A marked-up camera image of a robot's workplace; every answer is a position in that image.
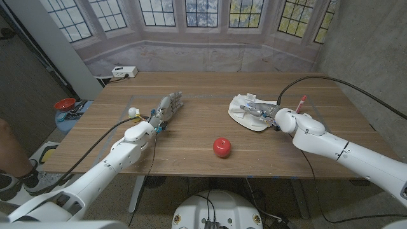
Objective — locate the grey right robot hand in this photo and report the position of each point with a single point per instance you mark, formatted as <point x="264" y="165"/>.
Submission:
<point x="262" y="109"/>

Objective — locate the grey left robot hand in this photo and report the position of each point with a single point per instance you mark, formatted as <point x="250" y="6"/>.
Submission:
<point x="167" y="107"/>

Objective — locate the white cloth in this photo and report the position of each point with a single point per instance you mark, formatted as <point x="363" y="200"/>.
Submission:
<point x="238" y="106"/>

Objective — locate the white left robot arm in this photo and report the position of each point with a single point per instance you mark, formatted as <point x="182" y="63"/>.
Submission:
<point x="105" y="165"/>

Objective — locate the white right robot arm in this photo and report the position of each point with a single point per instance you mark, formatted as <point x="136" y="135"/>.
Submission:
<point x="349" y="152"/>

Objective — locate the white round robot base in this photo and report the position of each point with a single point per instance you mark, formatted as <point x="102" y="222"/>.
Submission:
<point x="219" y="210"/>

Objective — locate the cream square dish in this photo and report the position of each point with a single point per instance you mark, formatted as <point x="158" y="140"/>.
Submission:
<point x="251" y="126"/>

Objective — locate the red apple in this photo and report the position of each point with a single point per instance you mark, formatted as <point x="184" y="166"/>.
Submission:
<point x="222" y="148"/>

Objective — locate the black hand tools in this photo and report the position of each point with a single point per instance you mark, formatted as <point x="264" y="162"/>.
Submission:
<point x="76" y="109"/>

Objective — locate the white ball on yellow base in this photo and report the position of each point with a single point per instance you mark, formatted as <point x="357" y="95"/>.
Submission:
<point x="133" y="112"/>

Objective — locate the red capped white marker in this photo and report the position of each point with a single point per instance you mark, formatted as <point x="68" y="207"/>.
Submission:
<point x="302" y="101"/>

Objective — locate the white power strip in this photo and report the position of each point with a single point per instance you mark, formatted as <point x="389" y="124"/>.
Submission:
<point x="124" y="72"/>

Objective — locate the printed window backdrop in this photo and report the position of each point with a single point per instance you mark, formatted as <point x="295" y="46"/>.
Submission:
<point x="197" y="54"/>

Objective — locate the grey table leg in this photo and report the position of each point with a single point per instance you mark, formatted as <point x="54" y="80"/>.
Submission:
<point x="136" y="194"/>
<point x="299" y="198"/>

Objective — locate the blue round stool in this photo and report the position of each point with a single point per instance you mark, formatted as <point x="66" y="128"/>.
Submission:
<point x="68" y="125"/>

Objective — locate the red bowl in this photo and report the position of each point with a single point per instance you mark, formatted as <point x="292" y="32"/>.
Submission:
<point x="64" y="104"/>

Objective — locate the white floor mat yellow print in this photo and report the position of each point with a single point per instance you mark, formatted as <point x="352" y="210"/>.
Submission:
<point x="38" y="156"/>

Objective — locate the grey sneaker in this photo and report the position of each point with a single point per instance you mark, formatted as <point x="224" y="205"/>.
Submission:
<point x="46" y="182"/>

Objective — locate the white robot torso edge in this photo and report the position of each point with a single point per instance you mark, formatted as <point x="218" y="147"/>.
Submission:
<point x="63" y="225"/>

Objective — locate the person's bare leg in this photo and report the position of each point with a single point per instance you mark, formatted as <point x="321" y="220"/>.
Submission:
<point x="9" y="152"/>

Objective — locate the black shoe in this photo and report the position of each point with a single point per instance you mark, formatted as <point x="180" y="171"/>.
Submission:
<point x="8" y="190"/>

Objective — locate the dark perforated wall panel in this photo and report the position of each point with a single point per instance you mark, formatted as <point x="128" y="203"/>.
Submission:
<point x="25" y="92"/>

